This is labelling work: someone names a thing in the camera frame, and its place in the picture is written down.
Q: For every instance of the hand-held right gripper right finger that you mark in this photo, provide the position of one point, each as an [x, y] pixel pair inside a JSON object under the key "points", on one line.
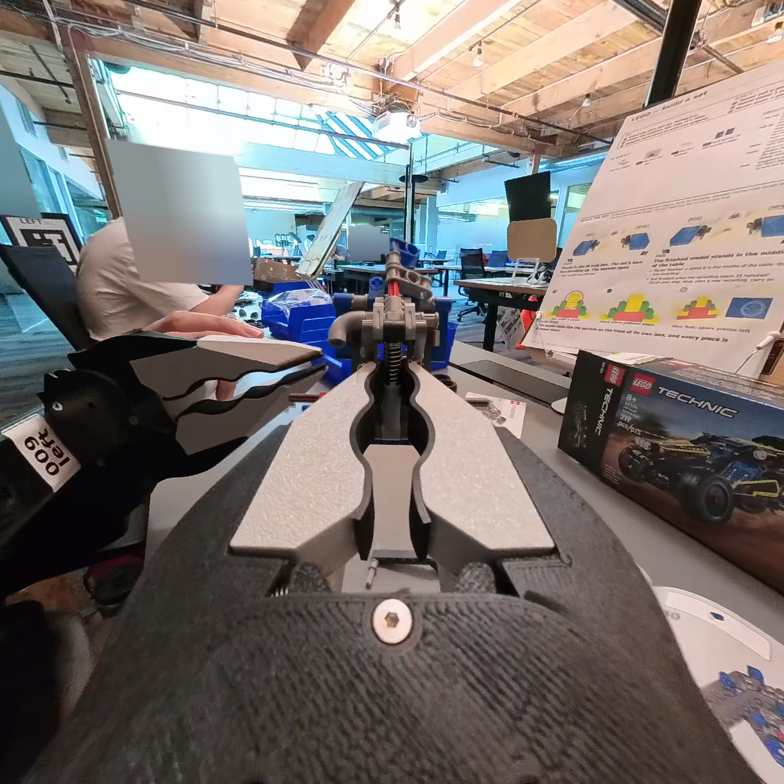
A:
{"points": [[484, 490]]}

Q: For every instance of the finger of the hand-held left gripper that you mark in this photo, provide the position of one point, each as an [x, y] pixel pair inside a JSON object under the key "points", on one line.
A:
{"points": [[245, 416], [220, 358]]}

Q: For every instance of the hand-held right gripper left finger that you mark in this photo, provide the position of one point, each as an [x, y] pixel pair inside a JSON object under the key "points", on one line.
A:
{"points": [[294, 490]]}

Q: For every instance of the partly built lego buggy model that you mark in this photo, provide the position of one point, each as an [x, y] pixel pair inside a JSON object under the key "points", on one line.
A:
{"points": [[398, 318]]}

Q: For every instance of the lego instruction booklet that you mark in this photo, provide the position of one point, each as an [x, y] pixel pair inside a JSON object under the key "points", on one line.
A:
{"points": [[735, 674]]}

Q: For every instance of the person's left forearm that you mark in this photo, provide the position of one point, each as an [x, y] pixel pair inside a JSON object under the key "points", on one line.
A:
{"points": [[24, 674]]}

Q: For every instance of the small white lego leaflet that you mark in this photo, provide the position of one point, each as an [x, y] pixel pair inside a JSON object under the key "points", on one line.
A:
{"points": [[505, 413]]}

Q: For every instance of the lego set box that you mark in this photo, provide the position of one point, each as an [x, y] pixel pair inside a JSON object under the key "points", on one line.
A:
{"points": [[674, 441]]}

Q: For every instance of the clear plastic bag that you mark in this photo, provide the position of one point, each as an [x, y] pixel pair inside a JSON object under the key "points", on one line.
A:
{"points": [[300, 303]]}

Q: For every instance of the black office chair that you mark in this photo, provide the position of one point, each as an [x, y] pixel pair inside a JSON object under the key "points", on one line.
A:
{"points": [[43, 294]]}

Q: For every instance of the orange traffic cone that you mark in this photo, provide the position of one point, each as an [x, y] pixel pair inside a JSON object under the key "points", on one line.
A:
{"points": [[525, 331]]}

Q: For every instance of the leaning grey board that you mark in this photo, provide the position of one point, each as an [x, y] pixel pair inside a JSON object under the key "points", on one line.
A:
{"points": [[331, 226]]}

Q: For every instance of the black white fiducial sign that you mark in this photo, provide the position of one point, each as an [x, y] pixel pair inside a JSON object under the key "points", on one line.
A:
{"points": [[37, 239]]}

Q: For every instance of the wooden office desk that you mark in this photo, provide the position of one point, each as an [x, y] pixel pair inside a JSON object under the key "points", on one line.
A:
{"points": [[502, 288]]}

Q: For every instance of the clear acrylic display stand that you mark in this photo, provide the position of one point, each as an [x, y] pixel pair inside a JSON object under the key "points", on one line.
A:
{"points": [[528, 271]]}

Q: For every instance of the white ceiling projector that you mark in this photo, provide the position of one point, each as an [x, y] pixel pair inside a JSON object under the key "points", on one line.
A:
{"points": [[397, 127]]}

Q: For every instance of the black monitor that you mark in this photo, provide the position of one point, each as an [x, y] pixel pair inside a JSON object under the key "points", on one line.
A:
{"points": [[528, 196]]}

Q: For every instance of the white poster clip stand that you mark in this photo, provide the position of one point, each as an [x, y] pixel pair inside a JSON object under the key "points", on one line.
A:
{"points": [[772, 361]]}

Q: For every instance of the white printed instruction poster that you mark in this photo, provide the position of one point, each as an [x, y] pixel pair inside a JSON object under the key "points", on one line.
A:
{"points": [[674, 202]]}

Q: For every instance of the black steel column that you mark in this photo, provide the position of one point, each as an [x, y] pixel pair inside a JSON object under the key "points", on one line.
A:
{"points": [[674, 49]]}

